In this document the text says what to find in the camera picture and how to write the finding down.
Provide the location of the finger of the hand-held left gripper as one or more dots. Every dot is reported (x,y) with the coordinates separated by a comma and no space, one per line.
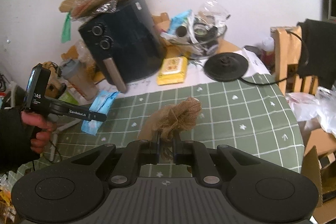
(86,114)

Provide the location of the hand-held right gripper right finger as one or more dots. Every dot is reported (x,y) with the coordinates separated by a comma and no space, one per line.
(177,151)

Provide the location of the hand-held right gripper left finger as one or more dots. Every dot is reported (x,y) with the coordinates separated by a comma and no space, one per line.
(155,150)

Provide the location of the blue soft packet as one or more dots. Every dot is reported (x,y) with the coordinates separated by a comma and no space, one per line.
(102,103)

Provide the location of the brown mesh cloth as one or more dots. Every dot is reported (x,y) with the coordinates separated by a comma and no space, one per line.
(189,113)

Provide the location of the person's left hand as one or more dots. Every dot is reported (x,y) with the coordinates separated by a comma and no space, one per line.
(36,124)

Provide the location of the green label jar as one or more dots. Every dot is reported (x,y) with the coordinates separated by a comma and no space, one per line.
(68,98)

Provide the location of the grey shaker bottle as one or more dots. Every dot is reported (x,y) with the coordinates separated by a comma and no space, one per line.
(78,79)

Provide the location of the white tripod stand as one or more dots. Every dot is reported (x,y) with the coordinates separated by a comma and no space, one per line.
(53,145)

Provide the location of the brown cardboard scrap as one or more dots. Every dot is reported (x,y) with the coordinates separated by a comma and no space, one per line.
(69,52)

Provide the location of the green plastic tag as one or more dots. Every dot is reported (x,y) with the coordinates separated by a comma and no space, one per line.
(66,29)

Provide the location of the green checked tablecloth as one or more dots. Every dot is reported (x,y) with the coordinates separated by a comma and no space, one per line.
(249,121)

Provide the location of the yellow wipes pack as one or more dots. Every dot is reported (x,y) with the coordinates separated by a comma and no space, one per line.
(172,69)

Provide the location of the black air fryer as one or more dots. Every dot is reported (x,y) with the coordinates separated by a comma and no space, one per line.
(131,43)

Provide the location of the black round kettle base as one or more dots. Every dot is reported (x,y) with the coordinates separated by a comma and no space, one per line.
(225,66)

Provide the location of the clear glass bowl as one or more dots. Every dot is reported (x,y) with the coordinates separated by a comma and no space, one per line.
(210,48)

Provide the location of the silver tube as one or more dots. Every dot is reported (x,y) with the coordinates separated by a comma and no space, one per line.
(182,31)

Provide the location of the light blue snack packet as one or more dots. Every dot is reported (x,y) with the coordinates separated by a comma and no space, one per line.
(181,19)

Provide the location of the small plastic bottle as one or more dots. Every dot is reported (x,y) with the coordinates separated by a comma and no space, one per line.
(267,50)

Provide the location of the small open cardboard box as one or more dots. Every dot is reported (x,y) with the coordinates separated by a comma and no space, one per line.
(311,174)

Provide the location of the wooden chair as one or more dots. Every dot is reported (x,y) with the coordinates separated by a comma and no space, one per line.
(284,56)

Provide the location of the clear crumpled plastic bag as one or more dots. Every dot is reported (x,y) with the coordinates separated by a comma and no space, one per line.
(214,11)

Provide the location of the clear plastic bags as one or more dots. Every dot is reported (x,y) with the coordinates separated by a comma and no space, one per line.
(325,108)

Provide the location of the black cloth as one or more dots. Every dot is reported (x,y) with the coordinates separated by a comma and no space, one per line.
(317,50)

